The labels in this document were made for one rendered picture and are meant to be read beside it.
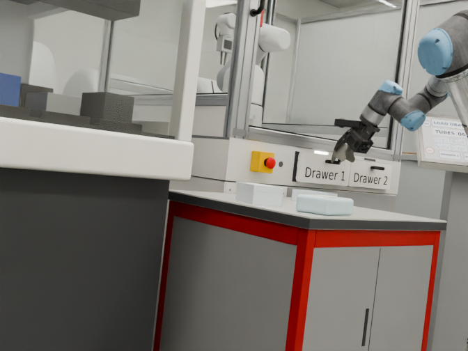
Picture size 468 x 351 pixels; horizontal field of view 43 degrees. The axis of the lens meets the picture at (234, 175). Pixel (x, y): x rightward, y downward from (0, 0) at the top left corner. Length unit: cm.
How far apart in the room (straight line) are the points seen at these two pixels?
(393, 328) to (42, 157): 104
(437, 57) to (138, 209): 92
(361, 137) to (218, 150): 52
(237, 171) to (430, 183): 212
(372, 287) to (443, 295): 138
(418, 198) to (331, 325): 251
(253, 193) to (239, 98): 53
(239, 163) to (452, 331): 148
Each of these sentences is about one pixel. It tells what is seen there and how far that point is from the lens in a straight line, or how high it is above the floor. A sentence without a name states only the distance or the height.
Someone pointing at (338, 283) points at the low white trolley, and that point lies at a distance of 152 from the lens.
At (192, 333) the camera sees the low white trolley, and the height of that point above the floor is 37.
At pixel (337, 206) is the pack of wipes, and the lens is 149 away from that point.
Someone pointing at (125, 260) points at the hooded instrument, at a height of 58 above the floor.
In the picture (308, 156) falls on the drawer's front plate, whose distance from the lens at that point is 220.
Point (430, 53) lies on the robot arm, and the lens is 177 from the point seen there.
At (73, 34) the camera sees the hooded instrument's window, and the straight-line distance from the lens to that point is 141.
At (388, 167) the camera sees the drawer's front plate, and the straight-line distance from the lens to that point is 264.
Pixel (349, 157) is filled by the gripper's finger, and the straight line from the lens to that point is 225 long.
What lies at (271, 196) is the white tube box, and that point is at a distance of 157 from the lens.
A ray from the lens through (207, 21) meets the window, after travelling 220.
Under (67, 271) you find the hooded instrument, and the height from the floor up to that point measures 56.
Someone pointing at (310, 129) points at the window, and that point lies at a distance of 228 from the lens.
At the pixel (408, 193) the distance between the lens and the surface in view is 401.
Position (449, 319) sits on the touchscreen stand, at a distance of 303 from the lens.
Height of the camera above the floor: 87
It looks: 1 degrees down
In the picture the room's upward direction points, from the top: 6 degrees clockwise
